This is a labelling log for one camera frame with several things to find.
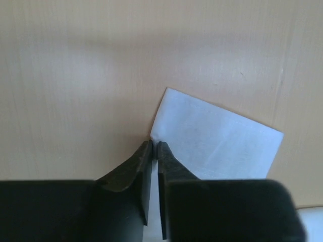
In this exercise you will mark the white long sleeve shirt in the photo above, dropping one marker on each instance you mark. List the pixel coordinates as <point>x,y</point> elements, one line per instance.
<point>215,144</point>

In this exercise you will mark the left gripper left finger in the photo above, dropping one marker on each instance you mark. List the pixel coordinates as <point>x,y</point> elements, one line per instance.
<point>112,208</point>

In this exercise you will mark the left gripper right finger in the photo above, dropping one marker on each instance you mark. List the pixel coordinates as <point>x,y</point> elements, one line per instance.
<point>192,209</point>

